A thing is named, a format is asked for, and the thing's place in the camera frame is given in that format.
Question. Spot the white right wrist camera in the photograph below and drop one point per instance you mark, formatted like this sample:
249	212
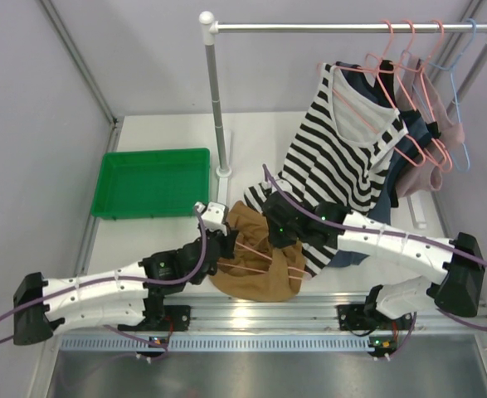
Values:
269	188

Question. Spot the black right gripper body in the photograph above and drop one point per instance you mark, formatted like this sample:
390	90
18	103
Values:
282	236

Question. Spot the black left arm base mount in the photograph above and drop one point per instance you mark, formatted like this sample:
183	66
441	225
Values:
176	318

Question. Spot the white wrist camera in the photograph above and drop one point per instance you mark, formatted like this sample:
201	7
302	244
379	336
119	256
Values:
269	188
213	216

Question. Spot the tan tank top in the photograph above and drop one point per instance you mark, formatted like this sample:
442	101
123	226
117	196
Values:
259	272

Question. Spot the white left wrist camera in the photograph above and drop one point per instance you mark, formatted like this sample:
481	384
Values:
213	216

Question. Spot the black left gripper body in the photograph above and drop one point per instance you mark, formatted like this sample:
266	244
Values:
228	241

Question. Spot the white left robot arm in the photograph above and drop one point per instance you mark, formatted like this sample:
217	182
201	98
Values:
131	296

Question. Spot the light blue wire hanger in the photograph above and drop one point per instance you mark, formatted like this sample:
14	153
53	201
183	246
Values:
450	128

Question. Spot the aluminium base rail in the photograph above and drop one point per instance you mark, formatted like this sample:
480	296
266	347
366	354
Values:
307	323

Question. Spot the metal clothes rack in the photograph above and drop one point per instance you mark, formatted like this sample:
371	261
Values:
211	27

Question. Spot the black white striped tank top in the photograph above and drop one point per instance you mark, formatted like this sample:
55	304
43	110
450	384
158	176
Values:
343	148

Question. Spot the green plastic tray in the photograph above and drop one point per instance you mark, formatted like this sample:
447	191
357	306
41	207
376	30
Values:
151	184

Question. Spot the dusty pink tank top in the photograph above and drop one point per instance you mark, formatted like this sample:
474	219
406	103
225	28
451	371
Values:
426	177

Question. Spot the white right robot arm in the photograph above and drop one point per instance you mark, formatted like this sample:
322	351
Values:
448	277

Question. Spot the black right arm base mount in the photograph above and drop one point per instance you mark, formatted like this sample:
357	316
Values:
353	317

